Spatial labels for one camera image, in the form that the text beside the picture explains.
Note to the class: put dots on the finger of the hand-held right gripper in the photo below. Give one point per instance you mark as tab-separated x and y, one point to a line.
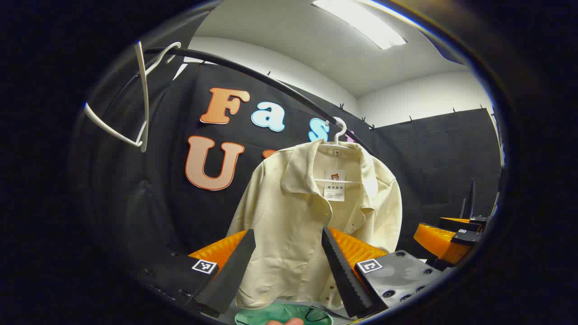
435	241
469	222

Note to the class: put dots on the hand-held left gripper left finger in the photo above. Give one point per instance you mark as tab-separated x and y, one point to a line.
228	271

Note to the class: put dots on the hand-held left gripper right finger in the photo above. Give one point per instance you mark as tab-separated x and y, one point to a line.
344	275

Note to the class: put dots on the green laundry hamper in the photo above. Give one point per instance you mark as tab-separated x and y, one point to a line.
271	312

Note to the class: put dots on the cream collared shirt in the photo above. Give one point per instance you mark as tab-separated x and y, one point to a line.
289	216

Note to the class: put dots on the white hanger with crossbar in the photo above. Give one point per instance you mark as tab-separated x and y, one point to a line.
336	140

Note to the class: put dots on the black clothes rack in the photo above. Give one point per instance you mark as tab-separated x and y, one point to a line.
212	57

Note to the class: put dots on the black backdrop cloth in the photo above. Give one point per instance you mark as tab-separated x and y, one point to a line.
158	203

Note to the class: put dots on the ceiling light panel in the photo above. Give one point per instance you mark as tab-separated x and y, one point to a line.
361	22

